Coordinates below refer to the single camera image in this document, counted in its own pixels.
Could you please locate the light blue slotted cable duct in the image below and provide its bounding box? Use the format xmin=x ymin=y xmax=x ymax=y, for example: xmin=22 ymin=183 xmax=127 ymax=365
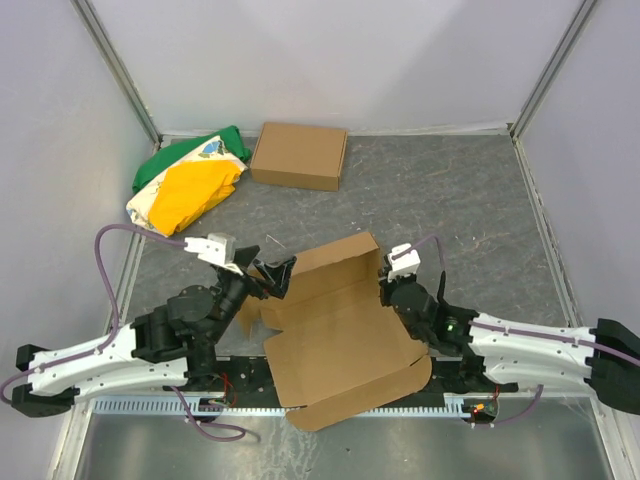
xmin=92 ymin=393 xmax=471 ymax=419

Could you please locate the green yellow white cloth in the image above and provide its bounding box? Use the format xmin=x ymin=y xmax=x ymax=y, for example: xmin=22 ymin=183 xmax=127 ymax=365
xmin=126 ymin=125 xmax=251 ymax=237

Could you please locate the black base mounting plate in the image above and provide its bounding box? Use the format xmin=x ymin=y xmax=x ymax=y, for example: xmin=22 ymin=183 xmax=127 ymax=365
xmin=179 ymin=356 xmax=518 ymax=408

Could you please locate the cardboard box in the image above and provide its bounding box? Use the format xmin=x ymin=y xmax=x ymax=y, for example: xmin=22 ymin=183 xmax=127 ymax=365
xmin=250 ymin=122 xmax=348 ymax=192
xmin=236 ymin=232 xmax=432 ymax=432

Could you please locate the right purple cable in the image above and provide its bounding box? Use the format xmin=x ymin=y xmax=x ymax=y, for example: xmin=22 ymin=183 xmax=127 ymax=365
xmin=394 ymin=234 xmax=640 ymax=429

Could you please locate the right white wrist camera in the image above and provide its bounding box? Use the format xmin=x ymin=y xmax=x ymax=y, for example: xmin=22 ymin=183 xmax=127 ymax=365
xmin=385 ymin=243 xmax=421 ymax=282

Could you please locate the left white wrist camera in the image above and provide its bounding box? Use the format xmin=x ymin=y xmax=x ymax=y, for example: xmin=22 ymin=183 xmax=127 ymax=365
xmin=184 ymin=233 xmax=240 ymax=273

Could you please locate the right aluminium frame post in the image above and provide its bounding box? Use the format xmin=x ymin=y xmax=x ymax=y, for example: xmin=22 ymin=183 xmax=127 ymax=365
xmin=509 ymin=0 xmax=600 ymax=140

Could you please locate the purple cable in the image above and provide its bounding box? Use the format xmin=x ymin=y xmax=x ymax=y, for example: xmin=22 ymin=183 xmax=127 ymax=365
xmin=0 ymin=223 xmax=249 ymax=442
xmin=394 ymin=234 xmax=640 ymax=429

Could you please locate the aluminium front rail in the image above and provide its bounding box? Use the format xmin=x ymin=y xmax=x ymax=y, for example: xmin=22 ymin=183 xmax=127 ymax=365
xmin=69 ymin=353 xmax=626 ymax=401

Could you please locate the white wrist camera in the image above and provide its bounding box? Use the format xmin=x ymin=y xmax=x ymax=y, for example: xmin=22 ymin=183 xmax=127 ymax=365
xmin=184 ymin=233 xmax=240 ymax=273
xmin=385 ymin=243 xmax=421 ymax=282

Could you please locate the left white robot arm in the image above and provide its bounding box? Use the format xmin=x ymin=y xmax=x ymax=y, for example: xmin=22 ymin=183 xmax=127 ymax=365
xmin=2 ymin=237 xmax=297 ymax=418

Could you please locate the closed folded cardboard box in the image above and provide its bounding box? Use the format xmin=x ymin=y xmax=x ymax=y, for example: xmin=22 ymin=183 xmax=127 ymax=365
xmin=250 ymin=122 xmax=348 ymax=192

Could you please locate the left aluminium frame post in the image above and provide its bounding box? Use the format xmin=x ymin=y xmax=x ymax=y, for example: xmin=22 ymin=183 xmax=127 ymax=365
xmin=70 ymin=0 xmax=162 ymax=147

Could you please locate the aluminium frame post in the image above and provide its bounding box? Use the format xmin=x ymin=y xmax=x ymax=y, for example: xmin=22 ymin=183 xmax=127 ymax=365
xmin=70 ymin=0 xmax=162 ymax=147
xmin=509 ymin=0 xmax=600 ymax=140

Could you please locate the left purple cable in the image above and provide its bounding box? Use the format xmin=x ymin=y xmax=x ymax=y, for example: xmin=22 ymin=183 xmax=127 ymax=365
xmin=0 ymin=223 xmax=249 ymax=442

